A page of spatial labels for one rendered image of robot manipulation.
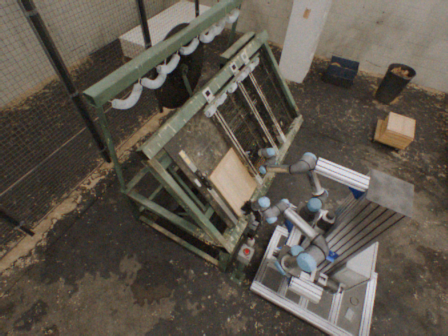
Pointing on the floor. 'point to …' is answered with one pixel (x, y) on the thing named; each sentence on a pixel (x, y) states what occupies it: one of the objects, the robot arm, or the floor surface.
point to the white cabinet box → (303, 37)
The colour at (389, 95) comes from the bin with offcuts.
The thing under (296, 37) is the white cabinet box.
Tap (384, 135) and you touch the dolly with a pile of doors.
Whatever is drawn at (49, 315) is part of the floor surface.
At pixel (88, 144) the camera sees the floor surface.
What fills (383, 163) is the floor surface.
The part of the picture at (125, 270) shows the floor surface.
